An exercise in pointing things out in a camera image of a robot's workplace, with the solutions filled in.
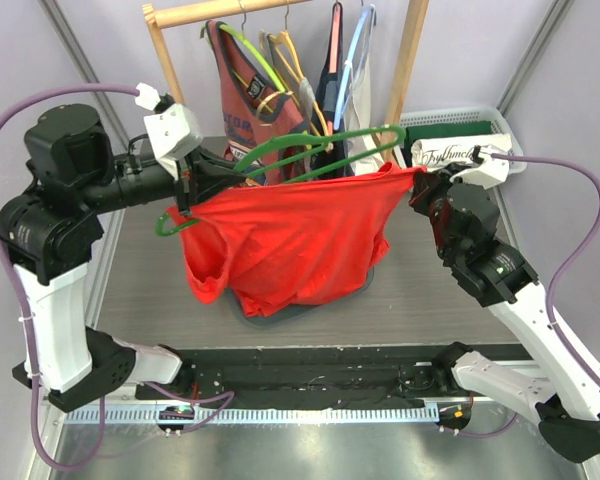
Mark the light blue hanger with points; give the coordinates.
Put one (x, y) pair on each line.
(355, 60)

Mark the yellow wooden hanger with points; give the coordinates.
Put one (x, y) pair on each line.
(300, 75)

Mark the navy tank top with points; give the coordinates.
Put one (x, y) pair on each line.
(326, 92)

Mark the white plastic basket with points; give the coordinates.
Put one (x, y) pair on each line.
(463, 115)

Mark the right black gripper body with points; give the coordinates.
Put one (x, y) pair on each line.
(428, 192)

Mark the white slotted cable duct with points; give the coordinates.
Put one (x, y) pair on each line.
(165, 414)

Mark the grey tank top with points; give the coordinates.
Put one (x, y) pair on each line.
(292, 95)

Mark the rust red printed tank top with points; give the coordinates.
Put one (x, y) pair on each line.
(255, 100)

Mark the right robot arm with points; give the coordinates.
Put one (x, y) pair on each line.
(565, 404)

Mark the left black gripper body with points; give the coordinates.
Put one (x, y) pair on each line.
(184, 176)

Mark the dark green hanger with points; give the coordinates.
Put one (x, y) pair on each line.
(318, 144)

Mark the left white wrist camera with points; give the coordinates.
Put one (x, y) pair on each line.
(173, 134)

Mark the white tank top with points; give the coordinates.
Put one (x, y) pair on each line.
(357, 116)

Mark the pink hanger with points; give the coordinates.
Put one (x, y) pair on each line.
(333, 62)

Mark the lime green hanger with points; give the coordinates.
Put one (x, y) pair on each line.
(257, 60)

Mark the wooden clothes rack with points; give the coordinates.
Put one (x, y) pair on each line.
(157, 20)

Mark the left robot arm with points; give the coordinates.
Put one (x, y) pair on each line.
(48, 233)

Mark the green folded cloth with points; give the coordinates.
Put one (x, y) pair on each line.
(443, 130)

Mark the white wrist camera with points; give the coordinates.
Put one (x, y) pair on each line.
(487, 171)
(173, 134)

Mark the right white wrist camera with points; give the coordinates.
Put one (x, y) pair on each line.
(487, 171)

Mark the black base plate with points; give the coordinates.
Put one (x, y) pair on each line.
(319, 378)

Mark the white printed folded cloth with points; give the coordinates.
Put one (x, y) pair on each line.
(437, 153)

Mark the grey plastic basin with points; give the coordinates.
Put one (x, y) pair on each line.
(291, 312)

